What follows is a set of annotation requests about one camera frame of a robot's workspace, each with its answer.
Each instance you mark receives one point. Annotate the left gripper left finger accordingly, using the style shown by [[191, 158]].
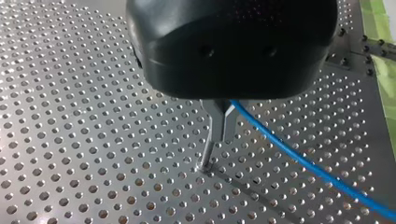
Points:
[[216, 119]]

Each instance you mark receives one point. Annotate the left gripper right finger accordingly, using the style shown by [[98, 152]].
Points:
[[229, 124]]

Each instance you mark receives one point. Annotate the metal post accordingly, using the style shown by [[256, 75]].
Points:
[[206, 155]]

